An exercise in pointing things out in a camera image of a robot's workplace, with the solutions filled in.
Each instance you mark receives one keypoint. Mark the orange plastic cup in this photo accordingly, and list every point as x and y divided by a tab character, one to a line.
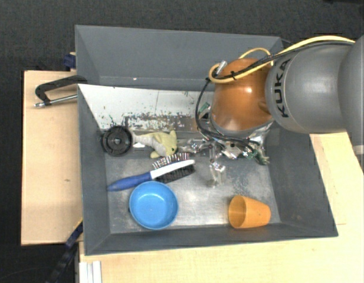
252	212

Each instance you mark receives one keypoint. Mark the black round disc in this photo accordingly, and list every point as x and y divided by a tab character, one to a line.
116	141

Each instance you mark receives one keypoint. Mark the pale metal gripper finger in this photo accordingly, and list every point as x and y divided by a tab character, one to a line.
216	177
213	155

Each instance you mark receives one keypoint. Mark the pale wood board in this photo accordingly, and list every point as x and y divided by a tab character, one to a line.
50	164

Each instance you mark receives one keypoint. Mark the yellow and white plush toy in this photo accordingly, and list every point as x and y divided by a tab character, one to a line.
162	142

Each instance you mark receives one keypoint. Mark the blue and white hairbrush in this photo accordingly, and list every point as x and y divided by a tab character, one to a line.
158	172

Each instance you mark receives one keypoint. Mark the blue bowl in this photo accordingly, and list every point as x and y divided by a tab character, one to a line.
153	205

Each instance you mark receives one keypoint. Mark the grey metal bin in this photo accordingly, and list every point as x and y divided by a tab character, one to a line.
199	205

